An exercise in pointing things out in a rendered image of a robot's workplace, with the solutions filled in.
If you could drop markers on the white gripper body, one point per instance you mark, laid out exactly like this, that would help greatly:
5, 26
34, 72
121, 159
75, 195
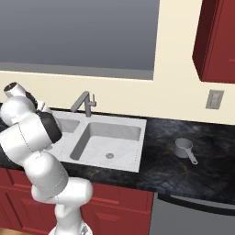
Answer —
46, 108

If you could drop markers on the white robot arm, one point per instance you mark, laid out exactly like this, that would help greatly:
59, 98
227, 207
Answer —
36, 143

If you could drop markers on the grey sink tap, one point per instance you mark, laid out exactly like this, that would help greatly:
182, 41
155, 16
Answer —
87, 102

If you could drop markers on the white double basin sink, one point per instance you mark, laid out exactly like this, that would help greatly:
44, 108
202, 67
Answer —
116, 143

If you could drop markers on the grey measuring cup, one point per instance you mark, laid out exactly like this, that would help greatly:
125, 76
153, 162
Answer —
183, 148

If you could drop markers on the red drawer front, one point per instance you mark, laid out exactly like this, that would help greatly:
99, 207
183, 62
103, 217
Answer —
122, 197
16, 179

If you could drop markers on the grey window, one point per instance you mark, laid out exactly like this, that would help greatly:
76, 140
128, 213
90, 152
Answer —
79, 33

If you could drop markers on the red cupboard door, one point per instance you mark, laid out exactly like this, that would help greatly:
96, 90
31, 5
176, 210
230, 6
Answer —
21, 211
116, 221

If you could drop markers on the grey dishwasher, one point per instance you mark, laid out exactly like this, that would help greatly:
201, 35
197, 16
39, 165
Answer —
189, 221

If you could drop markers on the grey wall switch plate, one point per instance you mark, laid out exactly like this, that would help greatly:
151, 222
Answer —
214, 99

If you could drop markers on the red wall cupboard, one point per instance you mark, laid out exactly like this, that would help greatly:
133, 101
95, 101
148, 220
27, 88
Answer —
217, 39

